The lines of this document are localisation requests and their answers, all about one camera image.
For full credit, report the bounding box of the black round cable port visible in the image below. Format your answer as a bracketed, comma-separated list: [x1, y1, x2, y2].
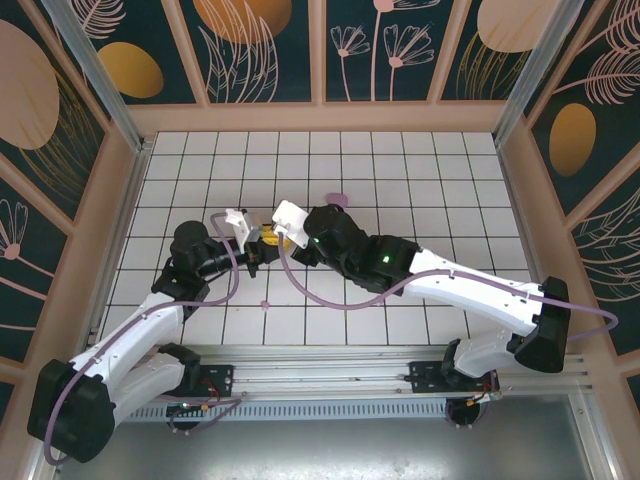
[166, 402, 201, 434]
[446, 397, 486, 430]

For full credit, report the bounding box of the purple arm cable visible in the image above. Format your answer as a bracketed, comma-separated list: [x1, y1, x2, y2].
[43, 212, 251, 466]
[277, 227, 620, 342]

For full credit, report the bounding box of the aluminium frame post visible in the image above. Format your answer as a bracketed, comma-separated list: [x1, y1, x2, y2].
[42, 0, 152, 152]
[493, 0, 587, 145]

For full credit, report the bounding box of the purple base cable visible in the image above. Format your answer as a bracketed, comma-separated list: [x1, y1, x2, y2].
[167, 387, 242, 434]

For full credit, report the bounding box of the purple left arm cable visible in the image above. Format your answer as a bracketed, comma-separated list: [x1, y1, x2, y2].
[43, 212, 251, 466]

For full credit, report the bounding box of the slotted grey cable duct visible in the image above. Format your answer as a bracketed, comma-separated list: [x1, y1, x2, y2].
[112, 399, 451, 424]

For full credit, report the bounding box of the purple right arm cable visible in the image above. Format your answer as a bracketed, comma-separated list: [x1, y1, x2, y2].
[277, 227, 620, 342]

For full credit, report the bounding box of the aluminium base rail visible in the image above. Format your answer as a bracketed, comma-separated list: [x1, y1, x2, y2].
[114, 344, 599, 401]

